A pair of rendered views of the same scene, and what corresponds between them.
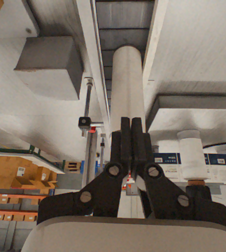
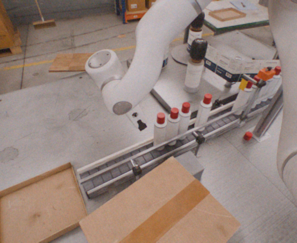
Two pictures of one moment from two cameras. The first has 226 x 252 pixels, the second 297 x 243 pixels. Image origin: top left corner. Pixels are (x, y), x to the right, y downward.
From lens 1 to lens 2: 68 cm
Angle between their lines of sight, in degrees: 56
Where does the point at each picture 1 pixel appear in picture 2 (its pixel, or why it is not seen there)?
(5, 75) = (223, 203)
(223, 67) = (148, 115)
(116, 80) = (157, 141)
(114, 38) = (154, 153)
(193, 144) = (187, 82)
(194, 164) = (190, 72)
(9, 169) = not seen: outside the picture
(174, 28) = not seen: hidden behind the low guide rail
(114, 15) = (147, 155)
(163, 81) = not seen: hidden behind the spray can
